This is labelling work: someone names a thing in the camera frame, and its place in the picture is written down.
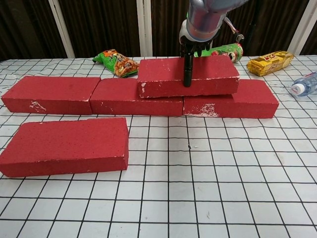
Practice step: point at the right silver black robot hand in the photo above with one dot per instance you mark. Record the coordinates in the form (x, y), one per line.
(188, 72)

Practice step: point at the red brick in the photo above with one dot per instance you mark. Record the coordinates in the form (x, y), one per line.
(116, 104)
(67, 146)
(168, 74)
(54, 91)
(252, 101)

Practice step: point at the green chips can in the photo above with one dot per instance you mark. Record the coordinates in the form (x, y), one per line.
(230, 53)

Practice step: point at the green snack bag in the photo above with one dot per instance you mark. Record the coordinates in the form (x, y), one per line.
(119, 64)

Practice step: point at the yellow biscuit pack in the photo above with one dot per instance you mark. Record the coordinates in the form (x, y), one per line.
(270, 63)

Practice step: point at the clear water bottle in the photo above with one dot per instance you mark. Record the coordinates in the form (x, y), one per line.
(304, 85)

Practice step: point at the white black checkered tablecloth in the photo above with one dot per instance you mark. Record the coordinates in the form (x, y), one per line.
(198, 198)

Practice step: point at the white metal frame post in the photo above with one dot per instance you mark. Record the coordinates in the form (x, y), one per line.
(62, 27)
(303, 27)
(144, 27)

